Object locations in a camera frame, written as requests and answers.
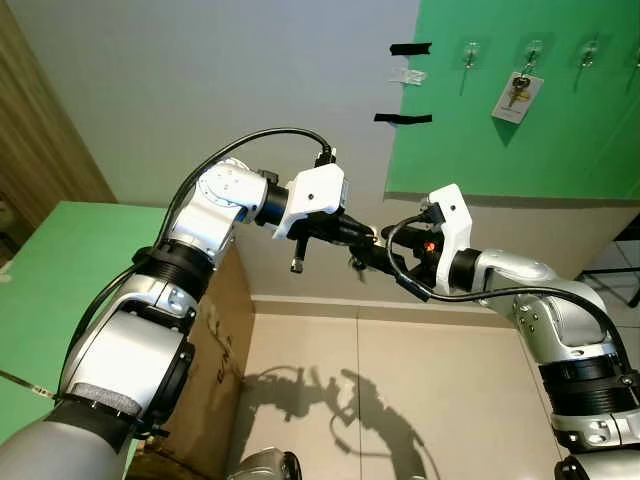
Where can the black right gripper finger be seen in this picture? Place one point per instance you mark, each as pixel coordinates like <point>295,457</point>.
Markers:
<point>375,262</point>

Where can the clear wall hook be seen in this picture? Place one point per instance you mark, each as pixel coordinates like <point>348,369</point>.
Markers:
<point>590,52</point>
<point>533,52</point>
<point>470,52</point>

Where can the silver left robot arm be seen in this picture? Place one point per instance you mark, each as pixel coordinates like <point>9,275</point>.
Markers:
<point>120,350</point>

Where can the clear tape strip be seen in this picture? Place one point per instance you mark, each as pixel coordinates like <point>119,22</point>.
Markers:
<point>408,76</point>

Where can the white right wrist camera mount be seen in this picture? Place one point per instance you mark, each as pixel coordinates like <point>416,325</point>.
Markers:
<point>452,225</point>

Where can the grey robot left foot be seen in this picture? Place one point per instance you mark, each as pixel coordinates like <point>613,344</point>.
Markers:
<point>265,465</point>

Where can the brown cardboard box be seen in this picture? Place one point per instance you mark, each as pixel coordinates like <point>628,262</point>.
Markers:
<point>215,350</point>

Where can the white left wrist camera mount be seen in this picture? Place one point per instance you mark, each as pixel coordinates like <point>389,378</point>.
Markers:
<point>318,190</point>

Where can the wooden cabinet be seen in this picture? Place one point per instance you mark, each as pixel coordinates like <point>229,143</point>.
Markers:
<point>40,140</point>

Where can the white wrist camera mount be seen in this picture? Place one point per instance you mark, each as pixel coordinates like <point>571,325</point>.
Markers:
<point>318,190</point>
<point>452,225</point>

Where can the green wall board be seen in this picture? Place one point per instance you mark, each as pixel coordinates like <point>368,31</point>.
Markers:
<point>540,140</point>

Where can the black tape strip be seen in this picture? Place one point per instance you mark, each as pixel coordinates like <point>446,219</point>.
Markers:
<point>403,118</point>
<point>411,48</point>

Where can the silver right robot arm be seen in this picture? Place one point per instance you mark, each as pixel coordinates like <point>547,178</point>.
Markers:
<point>560,330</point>

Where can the hanging keys with white tag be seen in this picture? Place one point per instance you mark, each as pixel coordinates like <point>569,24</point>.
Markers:
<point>517,100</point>

